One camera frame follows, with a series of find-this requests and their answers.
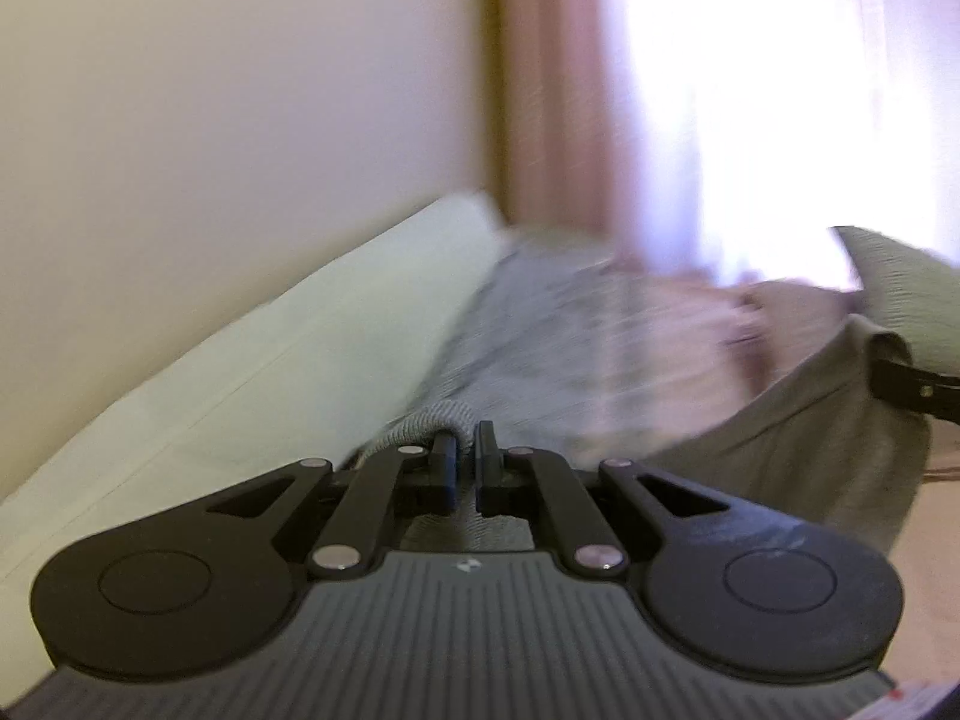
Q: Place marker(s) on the grey towel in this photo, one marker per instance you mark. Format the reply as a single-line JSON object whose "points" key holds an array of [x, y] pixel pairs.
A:
{"points": [[817, 444]]}

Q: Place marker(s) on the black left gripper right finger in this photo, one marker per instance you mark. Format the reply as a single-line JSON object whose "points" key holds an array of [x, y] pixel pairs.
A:
{"points": [[736, 586]]}

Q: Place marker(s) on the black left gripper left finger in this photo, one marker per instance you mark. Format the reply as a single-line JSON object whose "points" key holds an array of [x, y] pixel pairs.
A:
{"points": [[191, 588]]}

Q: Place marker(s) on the pink quilted bedspread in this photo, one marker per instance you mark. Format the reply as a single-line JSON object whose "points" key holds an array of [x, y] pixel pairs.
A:
{"points": [[703, 351]]}

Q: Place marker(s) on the white pillow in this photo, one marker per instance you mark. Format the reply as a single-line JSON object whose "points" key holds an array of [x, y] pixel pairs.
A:
{"points": [[312, 373]]}

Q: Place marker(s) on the green ribbed cushion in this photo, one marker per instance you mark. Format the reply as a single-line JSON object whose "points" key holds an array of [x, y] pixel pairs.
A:
{"points": [[912, 293]]}

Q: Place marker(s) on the pink curtain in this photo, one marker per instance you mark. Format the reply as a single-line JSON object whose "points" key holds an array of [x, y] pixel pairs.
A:
{"points": [[582, 122]]}

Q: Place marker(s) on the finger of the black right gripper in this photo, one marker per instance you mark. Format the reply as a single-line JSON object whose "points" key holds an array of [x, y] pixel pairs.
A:
{"points": [[910, 389]]}

